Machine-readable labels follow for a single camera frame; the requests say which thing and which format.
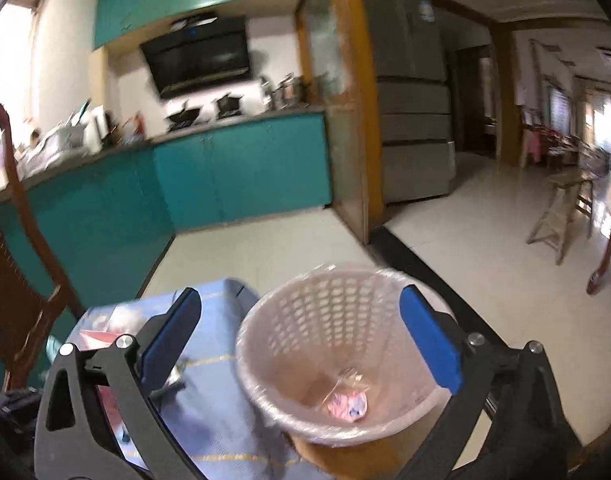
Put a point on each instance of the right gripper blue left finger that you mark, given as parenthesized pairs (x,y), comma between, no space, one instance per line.
(163,338)

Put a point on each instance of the black wok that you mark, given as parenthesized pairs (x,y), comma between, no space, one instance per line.
(184,118)

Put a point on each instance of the steel pot lid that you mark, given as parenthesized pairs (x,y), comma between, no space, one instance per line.
(267,89)

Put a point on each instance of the steel stock pot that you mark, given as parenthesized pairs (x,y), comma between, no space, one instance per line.
(291,91)

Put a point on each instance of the brown sauce bottle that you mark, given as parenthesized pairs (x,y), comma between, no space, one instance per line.
(139,124)

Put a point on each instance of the white dish rack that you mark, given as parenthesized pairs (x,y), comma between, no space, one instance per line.
(65,139)

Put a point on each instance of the wooden stool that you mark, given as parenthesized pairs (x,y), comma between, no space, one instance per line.
(570,191)

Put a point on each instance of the wooden glass sliding door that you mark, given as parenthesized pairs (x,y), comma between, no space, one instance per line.
(339,71)

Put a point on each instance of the black cooking pot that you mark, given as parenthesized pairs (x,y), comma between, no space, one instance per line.
(228,106)

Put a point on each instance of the red wrapper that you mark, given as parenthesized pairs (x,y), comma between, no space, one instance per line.
(95,339)

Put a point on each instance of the blue checked cloth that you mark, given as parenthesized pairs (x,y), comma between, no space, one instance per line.
(95,422)

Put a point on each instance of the teal lower kitchen cabinets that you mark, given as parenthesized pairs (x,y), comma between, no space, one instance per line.
(110,217)

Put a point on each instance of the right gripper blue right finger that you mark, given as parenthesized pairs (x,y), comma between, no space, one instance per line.
(430,330)

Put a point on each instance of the black range hood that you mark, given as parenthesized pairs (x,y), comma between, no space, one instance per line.
(199,56)

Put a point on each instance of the grey refrigerator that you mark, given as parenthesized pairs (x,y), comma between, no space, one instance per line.
(414,100)

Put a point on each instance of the pink lattice trash basket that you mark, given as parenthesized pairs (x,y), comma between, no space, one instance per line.
(335,354)

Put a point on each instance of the pink wrapper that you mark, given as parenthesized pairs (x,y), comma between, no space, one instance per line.
(346,406)

